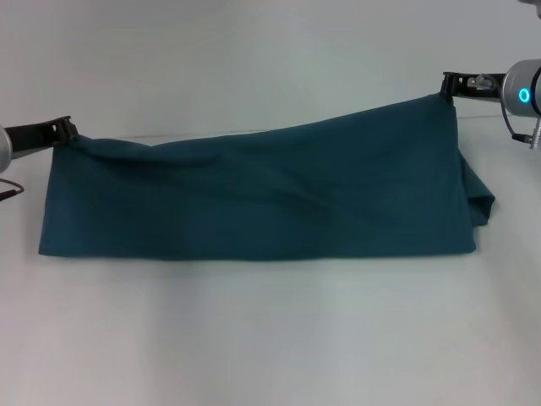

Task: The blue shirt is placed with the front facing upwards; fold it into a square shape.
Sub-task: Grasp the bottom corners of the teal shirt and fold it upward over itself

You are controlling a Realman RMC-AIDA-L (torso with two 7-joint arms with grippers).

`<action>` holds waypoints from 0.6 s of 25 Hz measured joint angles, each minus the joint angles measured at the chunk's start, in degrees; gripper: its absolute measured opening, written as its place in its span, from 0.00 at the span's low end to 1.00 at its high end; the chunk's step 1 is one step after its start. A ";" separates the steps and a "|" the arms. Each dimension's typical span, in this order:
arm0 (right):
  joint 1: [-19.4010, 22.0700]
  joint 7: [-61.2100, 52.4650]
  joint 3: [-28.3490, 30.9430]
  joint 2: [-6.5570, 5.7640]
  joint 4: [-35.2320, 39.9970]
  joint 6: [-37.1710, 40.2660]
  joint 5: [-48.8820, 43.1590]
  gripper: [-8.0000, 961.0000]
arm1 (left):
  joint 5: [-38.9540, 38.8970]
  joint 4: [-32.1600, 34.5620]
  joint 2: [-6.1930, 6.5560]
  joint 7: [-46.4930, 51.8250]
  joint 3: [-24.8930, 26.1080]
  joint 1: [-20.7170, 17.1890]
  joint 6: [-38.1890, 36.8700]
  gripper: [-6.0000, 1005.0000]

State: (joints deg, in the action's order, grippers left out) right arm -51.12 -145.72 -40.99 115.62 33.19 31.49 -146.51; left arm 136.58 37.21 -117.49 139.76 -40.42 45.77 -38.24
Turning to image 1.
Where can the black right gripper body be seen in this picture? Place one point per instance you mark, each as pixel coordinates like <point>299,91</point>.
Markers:
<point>479,86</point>

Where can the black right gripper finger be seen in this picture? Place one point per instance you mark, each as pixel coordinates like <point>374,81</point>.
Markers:
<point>448,84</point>

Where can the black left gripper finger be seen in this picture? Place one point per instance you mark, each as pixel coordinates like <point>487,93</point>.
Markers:
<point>67,127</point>

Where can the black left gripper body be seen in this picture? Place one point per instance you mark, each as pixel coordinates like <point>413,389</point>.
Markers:
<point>29,133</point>

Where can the teal t-shirt with pink print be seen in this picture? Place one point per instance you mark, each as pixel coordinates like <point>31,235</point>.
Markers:
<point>262,194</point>

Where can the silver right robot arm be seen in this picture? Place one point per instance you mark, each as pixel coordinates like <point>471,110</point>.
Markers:
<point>524,86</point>

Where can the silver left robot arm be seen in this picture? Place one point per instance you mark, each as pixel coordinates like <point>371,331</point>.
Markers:
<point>5,148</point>

